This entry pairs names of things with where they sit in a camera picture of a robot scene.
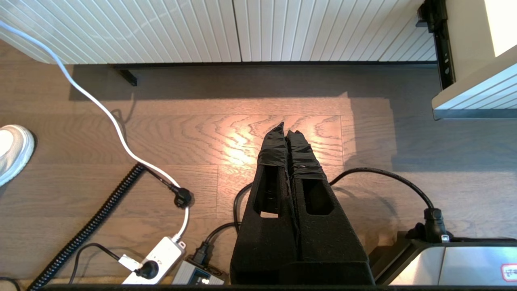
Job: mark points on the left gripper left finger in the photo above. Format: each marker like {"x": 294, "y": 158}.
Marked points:
{"x": 274, "y": 242}

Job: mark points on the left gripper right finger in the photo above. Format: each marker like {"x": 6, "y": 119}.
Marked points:
{"x": 327, "y": 242}

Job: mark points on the cream ribbed-front drawer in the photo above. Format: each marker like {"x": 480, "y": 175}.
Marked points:
{"x": 468, "y": 40}

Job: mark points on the silver black robot base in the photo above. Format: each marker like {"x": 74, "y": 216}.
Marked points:
{"x": 464, "y": 262}

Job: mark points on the white slatted cabinet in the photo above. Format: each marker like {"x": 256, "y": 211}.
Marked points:
{"x": 161, "y": 28}

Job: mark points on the grey power adapter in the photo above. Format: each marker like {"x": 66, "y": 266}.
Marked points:
{"x": 194, "y": 275}

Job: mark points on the white power strip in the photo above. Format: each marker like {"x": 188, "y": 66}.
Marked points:
{"x": 161, "y": 254}

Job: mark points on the small white plug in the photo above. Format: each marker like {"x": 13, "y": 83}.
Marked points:
{"x": 129, "y": 262}

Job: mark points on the white sneaker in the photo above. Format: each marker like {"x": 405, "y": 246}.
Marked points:
{"x": 14, "y": 149}

